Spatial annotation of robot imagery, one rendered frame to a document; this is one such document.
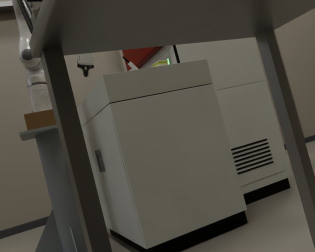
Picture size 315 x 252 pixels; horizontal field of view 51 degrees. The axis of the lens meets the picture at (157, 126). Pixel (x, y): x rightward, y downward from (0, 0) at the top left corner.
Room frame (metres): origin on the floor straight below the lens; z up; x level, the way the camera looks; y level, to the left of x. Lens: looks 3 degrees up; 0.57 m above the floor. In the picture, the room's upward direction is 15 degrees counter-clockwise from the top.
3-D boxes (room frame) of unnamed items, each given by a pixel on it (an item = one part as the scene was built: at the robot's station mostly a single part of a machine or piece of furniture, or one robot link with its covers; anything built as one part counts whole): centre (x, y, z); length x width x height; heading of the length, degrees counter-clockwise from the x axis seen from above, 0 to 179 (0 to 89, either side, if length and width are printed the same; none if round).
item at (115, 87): (1.93, -0.01, 0.89); 0.62 x 0.35 x 0.14; 114
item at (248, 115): (2.73, -0.39, 0.41); 0.82 x 0.70 x 0.82; 24
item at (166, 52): (2.59, -0.08, 1.02); 0.81 x 0.03 x 0.40; 24
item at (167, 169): (2.21, 0.12, 0.41); 0.96 x 0.64 x 0.82; 24
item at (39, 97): (2.07, 0.67, 1.01); 0.19 x 0.19 x 0.18
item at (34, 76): (2.11, 0.67, 1.22); 0.19 x 0.12 x 0.24; 10
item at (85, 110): (2.24, 0.41, 0.89); 0.55 x 0.09 x 0.14; 24
